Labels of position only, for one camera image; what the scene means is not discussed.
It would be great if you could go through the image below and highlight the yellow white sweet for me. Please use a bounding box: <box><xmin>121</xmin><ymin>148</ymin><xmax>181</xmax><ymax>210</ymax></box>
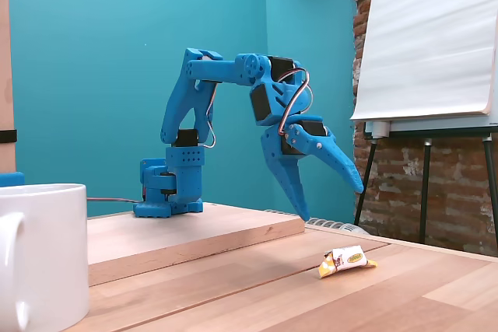
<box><xmin>317</xmin><ymin>244</ymin><xmax>379</xmax><ymax>281</ymax></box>

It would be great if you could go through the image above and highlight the white ceramic mug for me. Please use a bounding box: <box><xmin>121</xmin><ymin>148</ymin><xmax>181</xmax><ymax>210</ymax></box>
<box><xmin>0</xmin><ymin>183</ymin><xmax>90</xmax><ymax>332</ymax></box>

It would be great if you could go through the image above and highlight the wooden post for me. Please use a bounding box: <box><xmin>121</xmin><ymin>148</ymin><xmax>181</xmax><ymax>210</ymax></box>
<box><xmin>0</xmin><ymin>0</ymin><xmax>16</xmax><ymax>176</ymax></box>

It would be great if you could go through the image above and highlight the gripper servo cable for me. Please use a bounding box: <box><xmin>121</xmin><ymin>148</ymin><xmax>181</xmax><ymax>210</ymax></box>
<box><xmin>277</xmin><ymin>68</ymin><xmax>313</xmax><ymax>137</ymax></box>

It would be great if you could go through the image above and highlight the white flip chart pad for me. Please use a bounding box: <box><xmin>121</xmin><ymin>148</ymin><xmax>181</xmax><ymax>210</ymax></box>
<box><xmin>349</xmin><ymin>0</ymin><xmax>498</xmax><ymax>122</ymax></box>

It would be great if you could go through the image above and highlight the red black power cable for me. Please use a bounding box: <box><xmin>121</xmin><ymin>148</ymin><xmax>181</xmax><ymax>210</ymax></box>
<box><xmin>86</xmin><ymin>196</ymin><xmax>143</xmax><ymax>205</ymax></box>

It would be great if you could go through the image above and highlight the black flip chart easel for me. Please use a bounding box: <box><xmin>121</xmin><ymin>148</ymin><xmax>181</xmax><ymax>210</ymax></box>
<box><xmin>353</xmin><ymin>116</ymin><xmax>498</xmax><ymax>257</ymax></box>

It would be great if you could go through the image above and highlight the upper arm servo cable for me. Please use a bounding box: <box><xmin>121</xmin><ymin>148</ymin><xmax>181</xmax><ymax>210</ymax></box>
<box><xmin>203</xmin><ymin>82</ymin><xmax>218</xmax><ymax>151</ymax></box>

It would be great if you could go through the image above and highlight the light wooden base board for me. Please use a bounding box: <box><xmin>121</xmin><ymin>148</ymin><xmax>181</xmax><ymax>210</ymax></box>
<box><xmin>86</xmin><ymin>202</ymin><xmax>306</xmax><ymax>288</ymax></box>

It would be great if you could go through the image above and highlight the white radiator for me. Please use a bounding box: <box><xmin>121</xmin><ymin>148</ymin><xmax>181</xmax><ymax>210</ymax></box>
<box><xmin>264</xmin><ymin>209</ymin><xmax>369</xmax><ymax>235</ymax></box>

